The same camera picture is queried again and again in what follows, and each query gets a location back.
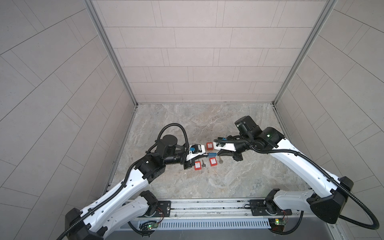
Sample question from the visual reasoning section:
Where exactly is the right green circuit board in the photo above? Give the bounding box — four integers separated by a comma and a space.
268, 218, 287, 234

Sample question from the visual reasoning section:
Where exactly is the white slotted cable duct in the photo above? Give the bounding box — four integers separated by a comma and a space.
149, 219, 271, 231

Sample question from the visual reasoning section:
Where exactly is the left green circuit board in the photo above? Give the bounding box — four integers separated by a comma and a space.
140, 221, 159, 232

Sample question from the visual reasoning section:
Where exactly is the green circuit board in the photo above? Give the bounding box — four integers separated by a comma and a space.
268, 218, 287, 234
140, 221, 159, 232

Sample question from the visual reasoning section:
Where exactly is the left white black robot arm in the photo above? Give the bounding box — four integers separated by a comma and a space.
58, 123, 209, 240

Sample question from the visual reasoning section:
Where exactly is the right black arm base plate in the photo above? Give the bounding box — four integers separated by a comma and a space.
244, 199, 292, 216

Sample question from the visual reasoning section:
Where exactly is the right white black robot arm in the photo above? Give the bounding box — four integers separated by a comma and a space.
214, 116, 380, 230

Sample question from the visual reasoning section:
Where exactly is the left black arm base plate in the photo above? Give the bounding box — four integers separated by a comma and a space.
142, 201, 172, 218

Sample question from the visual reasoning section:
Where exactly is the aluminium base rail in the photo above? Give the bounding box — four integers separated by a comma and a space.
89, 196, 335, 223

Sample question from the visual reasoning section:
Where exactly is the red padlock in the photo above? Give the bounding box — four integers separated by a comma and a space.
194, 161, 202, 171
209, 158, 218, 167
206, 142, 214, 151

